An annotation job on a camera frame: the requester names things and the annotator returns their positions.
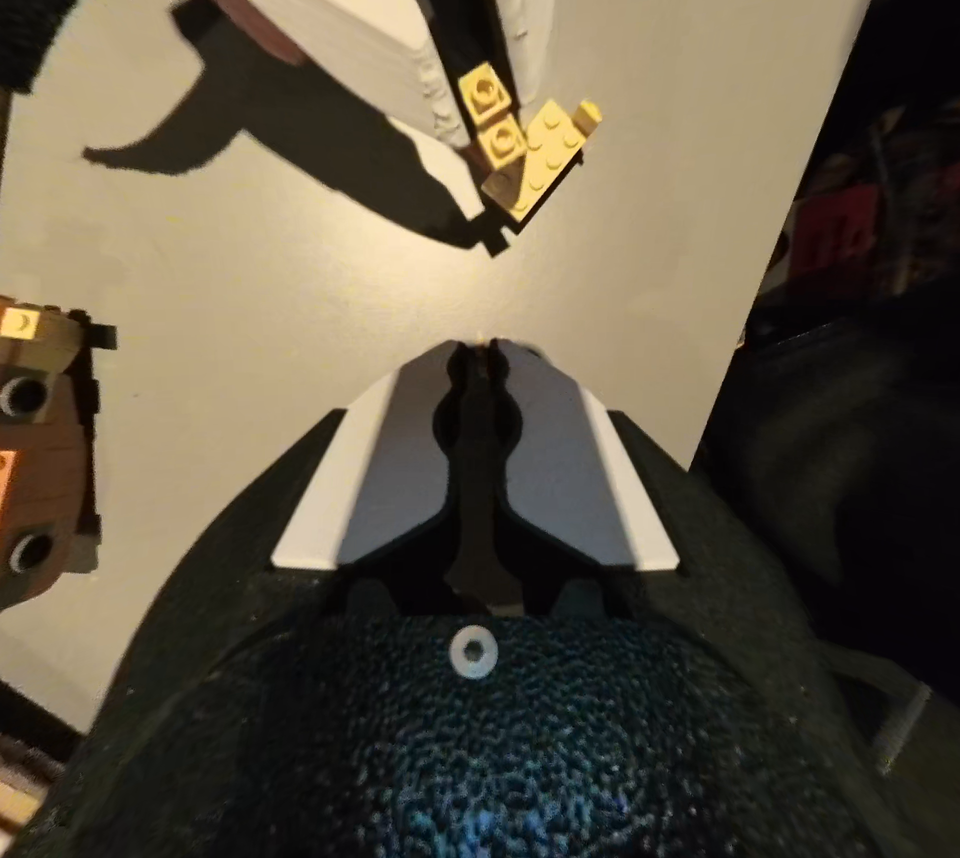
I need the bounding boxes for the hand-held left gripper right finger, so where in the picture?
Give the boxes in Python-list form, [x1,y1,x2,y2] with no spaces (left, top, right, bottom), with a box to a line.
[489,339,684,574]

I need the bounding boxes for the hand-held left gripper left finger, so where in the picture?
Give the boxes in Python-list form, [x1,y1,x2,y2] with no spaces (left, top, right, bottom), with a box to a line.
[270,339,463,574]

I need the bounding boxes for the small yellow brick assembly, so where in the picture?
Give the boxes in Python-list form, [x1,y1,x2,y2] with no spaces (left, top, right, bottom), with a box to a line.
[458,60,516,127]

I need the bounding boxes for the grey desk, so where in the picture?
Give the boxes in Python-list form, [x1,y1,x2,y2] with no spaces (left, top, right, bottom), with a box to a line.
[0,0,913,731]

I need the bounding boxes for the small orange toy brick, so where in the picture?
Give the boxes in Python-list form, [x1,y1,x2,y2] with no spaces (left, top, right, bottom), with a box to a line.
[0,296,118,614]

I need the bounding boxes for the red printed packet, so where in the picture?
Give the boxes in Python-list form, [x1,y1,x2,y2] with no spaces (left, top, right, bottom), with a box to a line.
[788,183,886,286]

